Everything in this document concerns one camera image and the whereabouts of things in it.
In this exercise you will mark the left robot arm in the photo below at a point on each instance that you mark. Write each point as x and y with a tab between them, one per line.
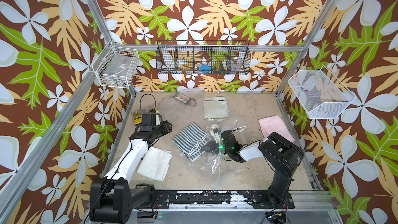
111	198

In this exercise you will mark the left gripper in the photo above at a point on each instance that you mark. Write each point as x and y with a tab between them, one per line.
166	128

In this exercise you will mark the black battery holder with wires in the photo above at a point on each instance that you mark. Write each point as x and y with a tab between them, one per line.
184	99

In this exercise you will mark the white folded towel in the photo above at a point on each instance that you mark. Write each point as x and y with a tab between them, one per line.
155	164

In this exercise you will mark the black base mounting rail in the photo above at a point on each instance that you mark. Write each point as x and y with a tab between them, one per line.
259	199

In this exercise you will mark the clear plastic vacuum bag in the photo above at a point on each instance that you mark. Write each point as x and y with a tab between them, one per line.
214	166

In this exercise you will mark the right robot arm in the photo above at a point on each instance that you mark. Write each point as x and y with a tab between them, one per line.
283	157

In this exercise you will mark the pale green towel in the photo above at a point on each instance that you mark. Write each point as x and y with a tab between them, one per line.
215	108

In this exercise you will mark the white mesh basket right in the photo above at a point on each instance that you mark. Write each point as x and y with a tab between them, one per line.
321	93

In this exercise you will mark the yellow screwdriver bit case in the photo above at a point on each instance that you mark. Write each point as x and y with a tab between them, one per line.
137	117

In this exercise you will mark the black wire basket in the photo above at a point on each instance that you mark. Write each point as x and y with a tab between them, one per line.
223	57

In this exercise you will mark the white wire basket left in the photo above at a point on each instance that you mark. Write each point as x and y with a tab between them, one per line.
115	66

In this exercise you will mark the white vacuum bag valve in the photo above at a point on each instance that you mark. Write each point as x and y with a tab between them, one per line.
214	128

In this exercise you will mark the pink folded towel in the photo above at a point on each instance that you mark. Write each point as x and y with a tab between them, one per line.
275	124

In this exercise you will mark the green white striped towel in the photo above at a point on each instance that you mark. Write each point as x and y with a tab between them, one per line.
191	140

